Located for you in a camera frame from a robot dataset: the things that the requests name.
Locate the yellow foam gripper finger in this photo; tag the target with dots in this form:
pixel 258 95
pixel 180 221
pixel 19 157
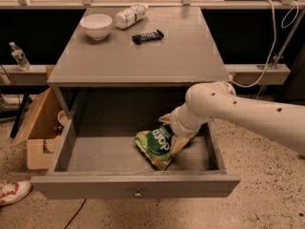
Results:
pixel 166 119
pixel 179 142

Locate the dark blue snack bar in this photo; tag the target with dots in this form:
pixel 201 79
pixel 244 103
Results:
pixel 147 37

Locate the green rice chip bag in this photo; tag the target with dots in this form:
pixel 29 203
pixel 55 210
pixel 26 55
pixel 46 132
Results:
pixel 156 146

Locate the white ceramic bowl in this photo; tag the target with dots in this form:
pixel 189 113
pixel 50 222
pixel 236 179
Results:
pixel 96 26

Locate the cardboard box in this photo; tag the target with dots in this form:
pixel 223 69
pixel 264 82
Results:
pixel 40 130

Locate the metal drawer knob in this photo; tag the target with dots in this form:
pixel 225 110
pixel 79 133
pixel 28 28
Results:
pixel 138 193

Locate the black stand leg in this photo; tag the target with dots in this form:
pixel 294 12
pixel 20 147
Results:
pixel 17 122

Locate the grey side ledge rail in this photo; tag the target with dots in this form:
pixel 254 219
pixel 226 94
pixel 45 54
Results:
pixel 258 74

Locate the grey cabinet with counter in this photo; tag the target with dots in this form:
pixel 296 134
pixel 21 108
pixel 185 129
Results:
pixel 120 78

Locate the upright water bottle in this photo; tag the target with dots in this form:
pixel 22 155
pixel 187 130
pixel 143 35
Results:
pixel 19 56

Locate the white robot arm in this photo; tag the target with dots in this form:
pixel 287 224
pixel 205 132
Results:
pixel 281 123

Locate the white and red sneaker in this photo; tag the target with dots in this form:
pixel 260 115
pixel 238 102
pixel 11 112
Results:
pixel 13 192

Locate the open grey top drawer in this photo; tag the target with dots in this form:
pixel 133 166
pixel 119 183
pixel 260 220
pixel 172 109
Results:
pixel 97 158

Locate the clear plastic water bottle lying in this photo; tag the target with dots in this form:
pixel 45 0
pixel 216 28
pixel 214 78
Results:
pixel 130 16

